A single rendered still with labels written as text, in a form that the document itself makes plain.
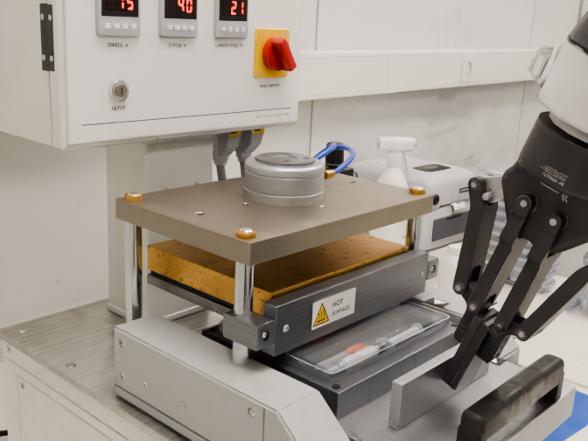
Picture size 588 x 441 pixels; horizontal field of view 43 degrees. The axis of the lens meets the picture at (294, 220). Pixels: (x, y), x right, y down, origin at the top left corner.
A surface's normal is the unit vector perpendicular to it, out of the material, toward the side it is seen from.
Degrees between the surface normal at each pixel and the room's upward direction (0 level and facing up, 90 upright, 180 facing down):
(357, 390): 90
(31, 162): 90
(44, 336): 0
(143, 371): 90
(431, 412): 0
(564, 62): 79
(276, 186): 90
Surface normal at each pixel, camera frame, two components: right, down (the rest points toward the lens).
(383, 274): 0.74, 0.22
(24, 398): -0.67, 0.17
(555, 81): -0.94, -0.18
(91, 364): 0.05, -0.96
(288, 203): 0.10, 0.27
